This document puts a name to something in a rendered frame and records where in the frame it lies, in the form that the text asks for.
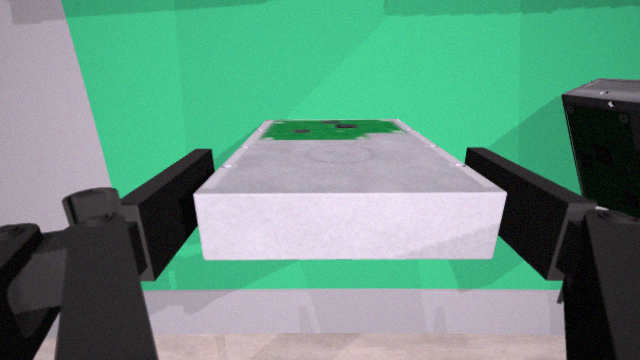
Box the green flat mat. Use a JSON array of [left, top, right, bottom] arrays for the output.
[[61, 0, 640, 290]]

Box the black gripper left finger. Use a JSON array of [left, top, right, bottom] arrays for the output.
[[0, 149, 215, 360]]

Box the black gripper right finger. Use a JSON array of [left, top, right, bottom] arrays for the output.
[[464, 147, 640, 360]]

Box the grey hard drive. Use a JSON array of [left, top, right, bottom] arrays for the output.
[[193, 119, 507, 261], [561, 78, 640, 219]]

